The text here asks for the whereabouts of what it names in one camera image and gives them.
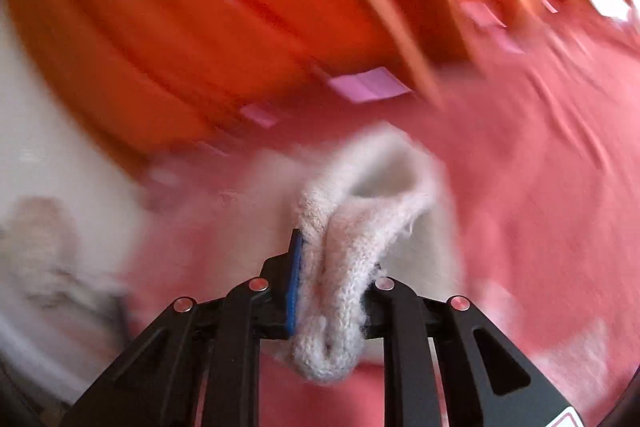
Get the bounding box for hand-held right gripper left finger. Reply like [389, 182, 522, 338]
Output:
[60, 229, 305, 427]

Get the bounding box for pale fluffy cloth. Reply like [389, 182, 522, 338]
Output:
[0, 194, 126, 310]

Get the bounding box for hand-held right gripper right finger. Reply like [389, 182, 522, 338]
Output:
[357, 262, 584, 427]

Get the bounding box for pink knit sweater black hearts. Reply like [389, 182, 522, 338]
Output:
[145, 122, 463, 388]

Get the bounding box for pink fleece blanket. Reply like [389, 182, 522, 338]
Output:
[120, 7, 640, 427]

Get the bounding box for orange curtain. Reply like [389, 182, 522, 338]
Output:
[7, 0, 631, 168]

